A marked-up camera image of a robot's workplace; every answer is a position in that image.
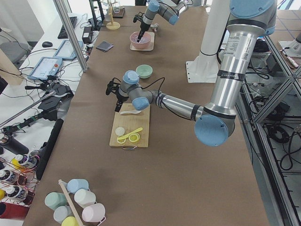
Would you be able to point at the wooden cup tree stand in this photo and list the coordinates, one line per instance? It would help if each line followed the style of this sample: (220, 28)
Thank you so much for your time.
(111, 25)

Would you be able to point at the white cup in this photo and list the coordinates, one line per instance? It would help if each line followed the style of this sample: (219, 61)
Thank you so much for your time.
(84, 198)

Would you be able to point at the beige serving tray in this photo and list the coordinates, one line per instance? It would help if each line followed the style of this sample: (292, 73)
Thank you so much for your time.
(149, 48)

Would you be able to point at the pink bowl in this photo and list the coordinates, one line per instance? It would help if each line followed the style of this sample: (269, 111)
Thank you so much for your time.
(140, 46)

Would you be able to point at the lemon slice near bun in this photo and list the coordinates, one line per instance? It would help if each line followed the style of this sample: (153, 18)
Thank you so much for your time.
(121, 141)

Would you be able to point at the black computer mouse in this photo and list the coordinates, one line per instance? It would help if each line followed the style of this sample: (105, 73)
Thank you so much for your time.
(47, 44)

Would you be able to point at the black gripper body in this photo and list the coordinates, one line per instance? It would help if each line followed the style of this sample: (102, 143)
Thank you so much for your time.
(121, 96)
(143, 28)

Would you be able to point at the blue teach pendant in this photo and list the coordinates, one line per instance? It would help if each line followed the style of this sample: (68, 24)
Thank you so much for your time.
(47, 66)
(65, 51)

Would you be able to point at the pink cup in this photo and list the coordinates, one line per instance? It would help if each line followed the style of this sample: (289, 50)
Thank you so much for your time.
(94, 213)

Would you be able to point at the yellow cup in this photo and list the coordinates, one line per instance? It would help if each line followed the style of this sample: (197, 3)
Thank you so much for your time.
(70, 221)

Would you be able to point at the white ceramic spoon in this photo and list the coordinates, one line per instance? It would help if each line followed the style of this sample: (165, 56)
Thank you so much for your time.
(130, 112)

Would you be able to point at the mint green bowl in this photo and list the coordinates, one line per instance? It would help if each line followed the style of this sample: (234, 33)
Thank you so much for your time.
(144, 71)

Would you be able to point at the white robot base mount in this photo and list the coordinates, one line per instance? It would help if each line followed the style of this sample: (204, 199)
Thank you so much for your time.
(205, 67)

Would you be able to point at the near blue teach pendant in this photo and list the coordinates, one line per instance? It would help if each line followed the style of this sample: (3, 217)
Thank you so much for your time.
(47, 66)

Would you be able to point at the stainless steel ice scoop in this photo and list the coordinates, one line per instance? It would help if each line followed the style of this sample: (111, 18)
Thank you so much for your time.
(154, 27)

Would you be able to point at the far blue teach pendant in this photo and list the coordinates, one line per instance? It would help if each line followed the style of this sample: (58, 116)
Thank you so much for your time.
(65, 51)

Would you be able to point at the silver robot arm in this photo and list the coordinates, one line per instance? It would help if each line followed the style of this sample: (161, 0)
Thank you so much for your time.
(230, 36)
(157, 7)

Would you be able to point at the grey blue cup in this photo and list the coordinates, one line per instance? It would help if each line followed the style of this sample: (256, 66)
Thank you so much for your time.
(61, 213)

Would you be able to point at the wooden cutting board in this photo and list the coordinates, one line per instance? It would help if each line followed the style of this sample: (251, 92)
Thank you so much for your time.
(130, 122)

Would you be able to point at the aluminium frame post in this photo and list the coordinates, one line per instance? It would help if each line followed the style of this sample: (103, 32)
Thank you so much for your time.
(62, 11)

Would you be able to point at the grey folded cloth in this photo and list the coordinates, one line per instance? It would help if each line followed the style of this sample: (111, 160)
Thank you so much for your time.
(104, 46)

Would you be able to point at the yellow plastic knife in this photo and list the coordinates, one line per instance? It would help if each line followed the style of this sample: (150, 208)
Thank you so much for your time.
(130, 133)

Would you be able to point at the white steamed bun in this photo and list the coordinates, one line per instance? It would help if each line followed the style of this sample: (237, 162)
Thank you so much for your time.
(119, 131)

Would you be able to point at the clear ice cubes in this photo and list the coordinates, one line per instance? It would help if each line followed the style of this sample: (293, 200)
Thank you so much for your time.
(143, 40)

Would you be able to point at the green cup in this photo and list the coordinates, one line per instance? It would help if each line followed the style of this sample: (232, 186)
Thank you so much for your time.
(54, 200)

